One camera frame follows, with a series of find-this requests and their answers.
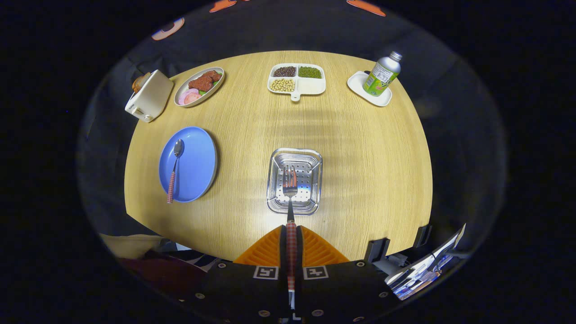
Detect white square coaster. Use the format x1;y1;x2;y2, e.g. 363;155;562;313
347;71;393;107

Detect toasted bread slice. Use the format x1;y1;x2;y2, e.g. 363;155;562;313
132;72;152;93

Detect silver bottle green label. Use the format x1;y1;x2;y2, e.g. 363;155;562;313
363;51;402;97

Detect fork with red checked handle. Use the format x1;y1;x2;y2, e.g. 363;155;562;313
282;165;298;311

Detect dark red cloth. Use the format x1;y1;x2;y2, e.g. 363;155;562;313
119;256;210;300

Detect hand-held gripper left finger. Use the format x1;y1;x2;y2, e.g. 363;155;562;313
180;225;291;323

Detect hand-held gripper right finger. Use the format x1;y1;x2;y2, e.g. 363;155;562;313
296;225;402;323

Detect black bracket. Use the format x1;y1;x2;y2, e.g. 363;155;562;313
414;224;432;248
364;238;390;264

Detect oval white plate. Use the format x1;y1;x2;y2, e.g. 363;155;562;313
174;67;225;108

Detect blue round plate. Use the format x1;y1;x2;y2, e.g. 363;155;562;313
158;126;218;203

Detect cream toaster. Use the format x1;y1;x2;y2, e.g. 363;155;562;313
125;69;174;123

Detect perforated metal tray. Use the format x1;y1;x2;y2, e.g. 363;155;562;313
266;148;323;216

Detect brown meat pieces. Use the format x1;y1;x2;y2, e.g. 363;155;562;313
188;70;222;92

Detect pink ham slices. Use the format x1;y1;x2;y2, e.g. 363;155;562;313
178;88;202;106

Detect spoon with red checked handle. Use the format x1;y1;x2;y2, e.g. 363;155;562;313
167;139;184;204

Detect white divided dish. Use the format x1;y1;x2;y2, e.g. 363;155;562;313
267;63;326;102

